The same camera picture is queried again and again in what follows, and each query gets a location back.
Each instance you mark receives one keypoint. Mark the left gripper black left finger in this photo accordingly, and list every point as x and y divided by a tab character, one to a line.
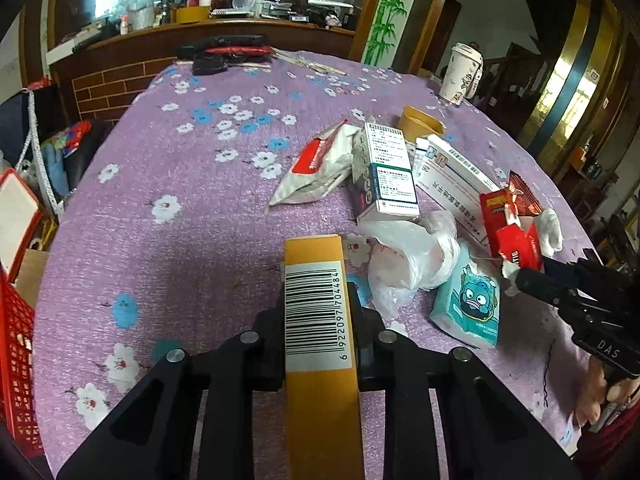
190	416

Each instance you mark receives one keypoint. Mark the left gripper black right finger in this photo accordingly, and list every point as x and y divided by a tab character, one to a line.
447	415

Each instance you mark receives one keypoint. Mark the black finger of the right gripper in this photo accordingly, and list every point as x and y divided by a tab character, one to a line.
558	270
534	283

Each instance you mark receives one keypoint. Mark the white tissue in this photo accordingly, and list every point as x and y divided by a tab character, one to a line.
549	231

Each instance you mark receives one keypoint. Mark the red cigarette pack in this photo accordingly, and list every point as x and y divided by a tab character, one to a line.
510	236

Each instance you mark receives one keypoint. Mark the teal cartoon tissue pack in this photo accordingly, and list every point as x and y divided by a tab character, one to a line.
467	306

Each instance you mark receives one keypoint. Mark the white plastic bag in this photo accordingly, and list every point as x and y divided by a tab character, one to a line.
409	256

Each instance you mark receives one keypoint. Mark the long orange barcode box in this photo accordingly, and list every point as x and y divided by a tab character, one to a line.
322	400

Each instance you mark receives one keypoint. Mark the green white medicine box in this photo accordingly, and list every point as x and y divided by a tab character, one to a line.
382	181

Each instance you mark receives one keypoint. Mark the white red foil pouch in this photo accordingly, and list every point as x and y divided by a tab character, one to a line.
324	163

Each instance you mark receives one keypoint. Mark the dark red snack wrapper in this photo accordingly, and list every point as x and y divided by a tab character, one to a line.
525	202

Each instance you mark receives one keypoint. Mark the red knit sleeve forearm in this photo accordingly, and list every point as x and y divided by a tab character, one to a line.
612	453

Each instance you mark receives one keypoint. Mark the person's right hand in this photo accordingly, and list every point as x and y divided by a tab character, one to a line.
596	390

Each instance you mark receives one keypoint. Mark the red mesh waste basket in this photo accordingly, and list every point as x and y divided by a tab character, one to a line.
17	399

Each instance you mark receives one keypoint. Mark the yellow round lid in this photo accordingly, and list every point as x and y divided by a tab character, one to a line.
416	124

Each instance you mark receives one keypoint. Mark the cardboard box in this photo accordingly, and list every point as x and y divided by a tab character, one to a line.
29	277

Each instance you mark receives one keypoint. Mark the purple floral tablecloth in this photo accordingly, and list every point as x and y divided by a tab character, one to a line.
170	237

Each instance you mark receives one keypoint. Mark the white floral lidded cup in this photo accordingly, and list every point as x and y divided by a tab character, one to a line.
463	74

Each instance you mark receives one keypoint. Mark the red framed white board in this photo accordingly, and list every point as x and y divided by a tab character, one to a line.
20	214

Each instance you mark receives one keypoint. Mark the wooden chopsticks bundle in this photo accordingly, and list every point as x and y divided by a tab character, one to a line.
295	59

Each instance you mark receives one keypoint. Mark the brick pattern wooden counter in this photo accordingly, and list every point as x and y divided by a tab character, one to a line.
101	81

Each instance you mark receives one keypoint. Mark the black red folded umbrella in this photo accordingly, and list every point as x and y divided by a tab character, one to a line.
215	54

